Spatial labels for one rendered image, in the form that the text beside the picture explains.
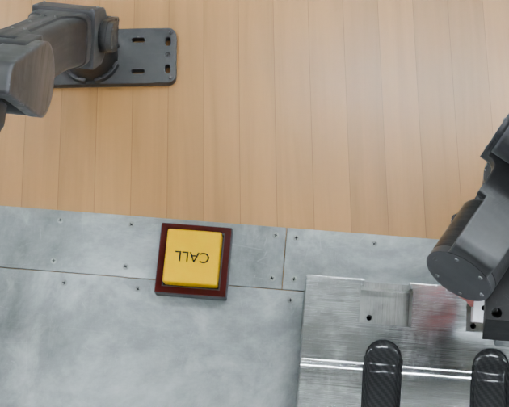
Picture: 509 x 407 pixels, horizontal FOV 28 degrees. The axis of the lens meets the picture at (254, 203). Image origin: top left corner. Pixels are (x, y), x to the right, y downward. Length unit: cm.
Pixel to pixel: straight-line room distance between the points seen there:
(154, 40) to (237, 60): 10
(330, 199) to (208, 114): 18
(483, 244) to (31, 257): 58
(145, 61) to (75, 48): 19
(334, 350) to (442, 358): 11
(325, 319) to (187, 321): 17
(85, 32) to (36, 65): 23
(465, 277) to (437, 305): 25
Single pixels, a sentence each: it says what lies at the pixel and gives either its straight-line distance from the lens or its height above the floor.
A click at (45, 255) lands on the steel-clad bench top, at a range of 117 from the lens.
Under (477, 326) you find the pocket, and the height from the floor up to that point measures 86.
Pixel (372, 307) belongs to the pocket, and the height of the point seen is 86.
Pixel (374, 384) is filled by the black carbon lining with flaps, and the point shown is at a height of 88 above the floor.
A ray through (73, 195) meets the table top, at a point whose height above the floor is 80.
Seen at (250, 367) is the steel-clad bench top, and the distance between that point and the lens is 112.
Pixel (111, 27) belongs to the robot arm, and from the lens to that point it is 110.
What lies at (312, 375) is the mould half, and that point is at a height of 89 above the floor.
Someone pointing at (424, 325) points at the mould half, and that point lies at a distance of 105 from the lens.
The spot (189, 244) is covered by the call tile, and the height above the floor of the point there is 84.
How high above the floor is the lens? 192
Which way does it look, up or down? 75 degrees down
